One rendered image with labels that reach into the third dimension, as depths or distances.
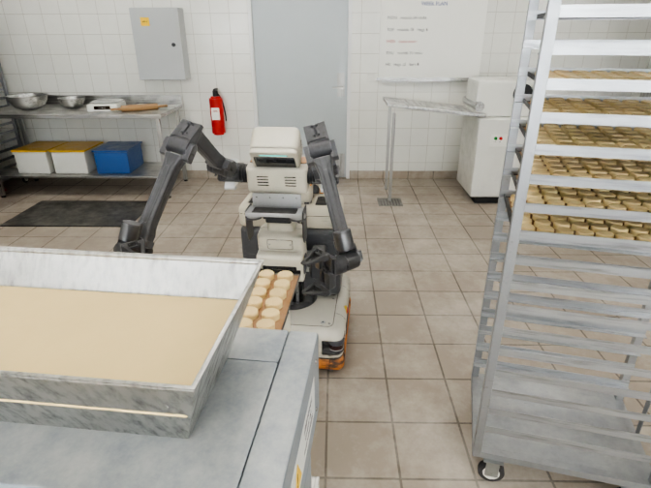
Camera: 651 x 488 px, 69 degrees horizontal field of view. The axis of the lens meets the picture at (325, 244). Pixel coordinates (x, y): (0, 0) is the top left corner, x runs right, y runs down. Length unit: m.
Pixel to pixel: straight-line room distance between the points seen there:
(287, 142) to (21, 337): 1.49
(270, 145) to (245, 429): 1.54
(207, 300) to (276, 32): 5.00
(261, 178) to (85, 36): 4.28
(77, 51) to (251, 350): 5.64
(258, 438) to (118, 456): 0.16
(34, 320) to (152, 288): 0.16
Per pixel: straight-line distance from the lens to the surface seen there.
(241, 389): 0.71
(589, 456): 2.23
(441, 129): 5.78
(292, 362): 0.74
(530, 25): 1.92
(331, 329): 2.41
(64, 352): 0.70
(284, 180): 2.13
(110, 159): 5.60
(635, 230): 1.78
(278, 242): 2.25
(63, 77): 6.35
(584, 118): 1.54
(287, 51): 5.61
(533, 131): 1.49
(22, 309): 0.83
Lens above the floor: 1.64
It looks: 24 degrees down
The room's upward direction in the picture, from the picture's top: straight up
